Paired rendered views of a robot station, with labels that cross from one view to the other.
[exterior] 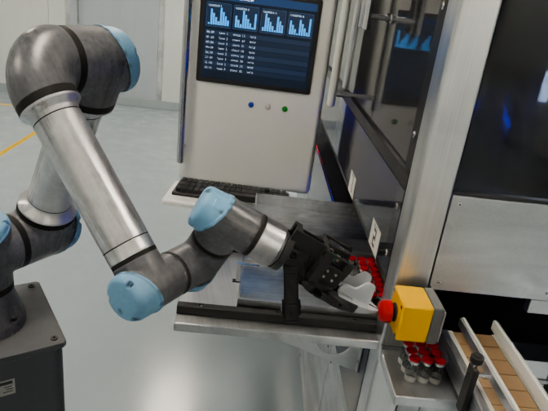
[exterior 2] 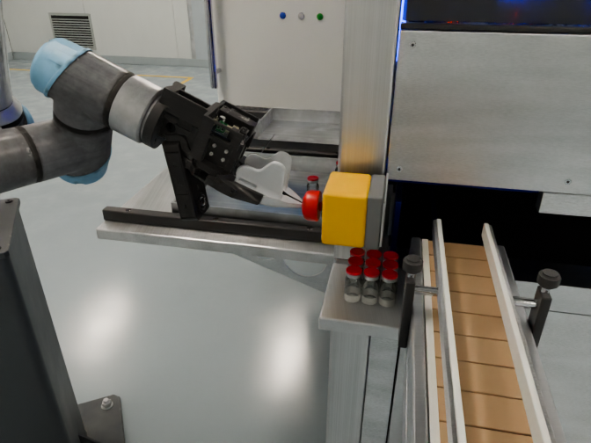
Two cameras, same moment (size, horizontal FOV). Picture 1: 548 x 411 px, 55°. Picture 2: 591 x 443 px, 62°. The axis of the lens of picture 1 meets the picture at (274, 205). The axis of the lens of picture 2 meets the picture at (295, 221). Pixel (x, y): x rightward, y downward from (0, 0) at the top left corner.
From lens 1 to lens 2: 0.47 m
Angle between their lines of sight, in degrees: 15
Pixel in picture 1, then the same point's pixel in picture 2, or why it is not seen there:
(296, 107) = (332, 12)
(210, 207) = (45, 60)
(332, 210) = not seen: hidden behind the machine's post
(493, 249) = (474, 115)
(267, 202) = (285, 118)
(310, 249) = (187, 115)
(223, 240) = (73, 107)
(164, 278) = not seen: outside the picture
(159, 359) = (221, 295)
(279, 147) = (317, 63)
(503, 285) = (496, 171)
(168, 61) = not seen: hidden behind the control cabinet
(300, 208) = (322, 122)
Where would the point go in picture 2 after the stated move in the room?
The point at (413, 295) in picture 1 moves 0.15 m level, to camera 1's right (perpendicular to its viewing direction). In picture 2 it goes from (346, 182) to (473, 195)
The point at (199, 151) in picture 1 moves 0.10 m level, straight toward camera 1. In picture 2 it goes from (235, 75) to (229, 82)
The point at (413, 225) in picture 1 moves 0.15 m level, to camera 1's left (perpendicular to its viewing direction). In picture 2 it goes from (347, 83) to (233, 76)
